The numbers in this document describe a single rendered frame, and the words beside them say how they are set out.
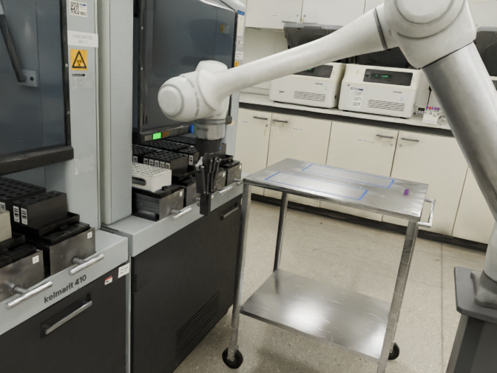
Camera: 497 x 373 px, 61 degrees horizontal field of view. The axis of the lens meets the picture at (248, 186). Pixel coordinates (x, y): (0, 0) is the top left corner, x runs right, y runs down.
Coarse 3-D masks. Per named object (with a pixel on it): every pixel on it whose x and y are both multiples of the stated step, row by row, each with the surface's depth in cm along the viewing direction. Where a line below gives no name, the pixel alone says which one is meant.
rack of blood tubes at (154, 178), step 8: (136, 168) 135; (144, 168) 136; (152, 168) 137; (160, 168) 137; (136, 176) 130; (144, 176) 129; (152, 176) 128; (160, 176) 131; (168, 176) 135; (136, 184) 131; (144, 184) 138; (152, 184) 129; (160, 184) 132; (168, 184) 136
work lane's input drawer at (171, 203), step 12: (132, 192) 130; (144, 192) 129; (156, 192) 128; (168, 192) 131; (180, 192) 137; (132, 204) 131; (144, 204) 129; (156, 204) 127; (168, 204) 131; (180, 204) 138; (180, 216) 131
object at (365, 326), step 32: (288, 160) 186; (288, 192) 145; (320, 192) 142; (352, 192) 146; (384, 192) 149; (416, 192) 153; (416, 224) 129; (288, 288) 186; (320, 288) 189; (288, 320) 163; (320, 320) 165; (352, 320) 166; (384, 320) 168; (224, 352) 174; (352, 352) 150; (384, 352) 143
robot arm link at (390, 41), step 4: (380, 4) 98; (376, 8) 97; (380, 8) 96; (376, 12) 96; (380, 12) 96; (380, 16) 96; (384, 16) 95; (380, 20) 95; (384, 20) 95; (380, 24) 96; (384, 24) 95; (384, 28) 96; (388, 28) 95; (384, 32) 96; (388, 32) 96; (384, 36) 96; (388, 36) 96; (392, 36) 96; (388, 40) 97; (392, 40) 97; (388, 44) 98; (392, 44) 98; (396, 44) 98; (388, 48) 100
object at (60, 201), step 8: (40, 200) 97; (48, 200) 97; (56, 200) 100; (64, 200) 102; (24, 208) 93; (32, 208) 94; (40, 208) 96; (48, 208) 98; (56, 208) 100; (64, 208) 103; (24, 216) 93; (32, 216) 94; (40, 216) 96; (48, 216) 98; (56, 216) 101; (64, 216) 103; (24, 224) 94; (32, 224) 95; (40, 224) 97
